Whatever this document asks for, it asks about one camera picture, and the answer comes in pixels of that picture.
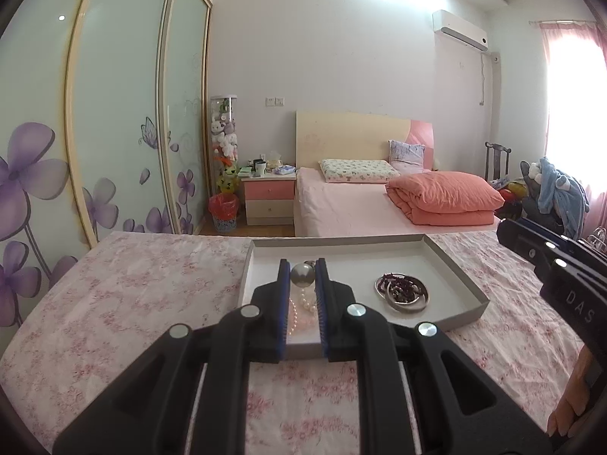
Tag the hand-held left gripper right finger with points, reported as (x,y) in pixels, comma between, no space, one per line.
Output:
(323,313)

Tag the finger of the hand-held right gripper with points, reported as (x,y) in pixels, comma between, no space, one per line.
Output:
(512,233)
(578,246)

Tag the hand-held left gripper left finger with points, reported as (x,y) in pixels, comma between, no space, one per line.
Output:
(283,313)

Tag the pearl earring with gold clasp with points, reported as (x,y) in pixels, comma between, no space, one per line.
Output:
(302,276)

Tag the grey cardboard tray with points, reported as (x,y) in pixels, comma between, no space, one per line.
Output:
(360,265)

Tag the silver cuff bangle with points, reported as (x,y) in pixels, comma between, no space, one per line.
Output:
(408,308)

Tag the person's right hand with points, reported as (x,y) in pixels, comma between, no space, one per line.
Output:
(569,412)

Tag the colourful toy pile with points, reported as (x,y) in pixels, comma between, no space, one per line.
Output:
(512,194)

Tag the blue plush toy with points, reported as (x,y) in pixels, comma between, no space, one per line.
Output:
(562,194)

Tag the dark wooden chair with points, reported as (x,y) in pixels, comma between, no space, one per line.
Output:
(498,161)

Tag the folded orange quilt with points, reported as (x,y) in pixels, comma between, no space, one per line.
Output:
(445,196)

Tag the pink bed with beige headboard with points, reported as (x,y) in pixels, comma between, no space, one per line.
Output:
(341,208)

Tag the pink and white nightstand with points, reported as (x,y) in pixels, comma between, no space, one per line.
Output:
(268,199)

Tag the red trash bin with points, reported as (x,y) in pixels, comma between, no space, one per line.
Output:
(223,211)

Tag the lavender pillow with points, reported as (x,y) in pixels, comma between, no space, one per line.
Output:
(408,154)

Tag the floral print pillow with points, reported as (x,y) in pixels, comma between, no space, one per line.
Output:
(355,170)

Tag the white mug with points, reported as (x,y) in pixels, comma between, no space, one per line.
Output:
(260,167)

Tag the pink curtain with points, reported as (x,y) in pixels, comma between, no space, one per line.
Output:
(545,80)

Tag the pink floral bedsheet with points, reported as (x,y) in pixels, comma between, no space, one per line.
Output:
(118,317)

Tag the clear tube of plush toys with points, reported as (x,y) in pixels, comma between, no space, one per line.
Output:
(224,142)

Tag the white air conditioner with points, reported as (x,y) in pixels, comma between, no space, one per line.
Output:
(460,28)

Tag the wardrobe with purple flower doors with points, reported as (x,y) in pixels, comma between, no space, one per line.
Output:
(114,104)

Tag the wall socket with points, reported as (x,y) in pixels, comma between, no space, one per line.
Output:
(274,101)

